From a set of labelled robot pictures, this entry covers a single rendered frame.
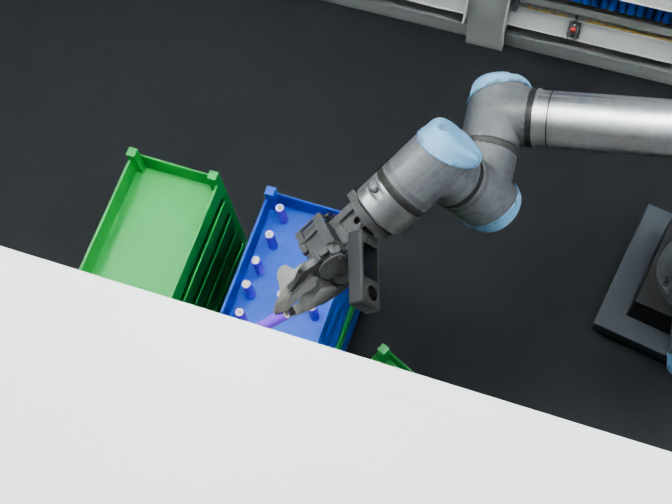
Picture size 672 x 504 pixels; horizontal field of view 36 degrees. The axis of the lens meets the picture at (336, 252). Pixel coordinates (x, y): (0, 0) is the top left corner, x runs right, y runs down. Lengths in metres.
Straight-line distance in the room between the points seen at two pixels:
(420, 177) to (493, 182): 0.13
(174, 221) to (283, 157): 0.48
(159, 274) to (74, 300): 1.50
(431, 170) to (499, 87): 0.22
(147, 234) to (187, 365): 1.57
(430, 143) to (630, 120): 0.30
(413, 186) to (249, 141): 1.18
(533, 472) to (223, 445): 0.17
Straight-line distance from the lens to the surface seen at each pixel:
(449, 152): 1.42
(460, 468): 0.56
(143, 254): 2.14
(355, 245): 1.46
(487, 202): 1.51
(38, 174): 2.66
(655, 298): 2.26
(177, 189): 2.18
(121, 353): 0.60
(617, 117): 1.54
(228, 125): 2.59
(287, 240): 2.09
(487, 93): 1.58
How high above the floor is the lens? 2.25
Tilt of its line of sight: 68 degrees down
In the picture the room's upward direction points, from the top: 12 degrees counter-clockwise
